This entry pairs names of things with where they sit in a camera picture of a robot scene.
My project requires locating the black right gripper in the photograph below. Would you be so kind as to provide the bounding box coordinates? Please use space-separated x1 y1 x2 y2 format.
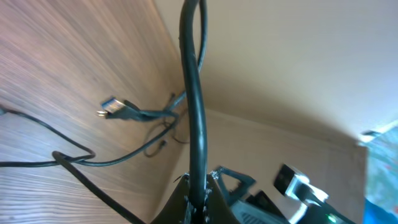
211 166 289 224

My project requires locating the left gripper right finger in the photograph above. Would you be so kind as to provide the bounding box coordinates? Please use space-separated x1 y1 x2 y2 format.
203 174 239 224

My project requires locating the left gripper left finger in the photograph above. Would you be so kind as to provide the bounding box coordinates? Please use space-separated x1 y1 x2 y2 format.
151 174 190 224

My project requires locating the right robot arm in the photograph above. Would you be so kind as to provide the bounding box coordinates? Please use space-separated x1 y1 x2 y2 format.
210 164 352 224

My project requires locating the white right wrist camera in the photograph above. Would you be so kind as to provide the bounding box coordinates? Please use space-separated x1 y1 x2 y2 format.
273 164 329 223

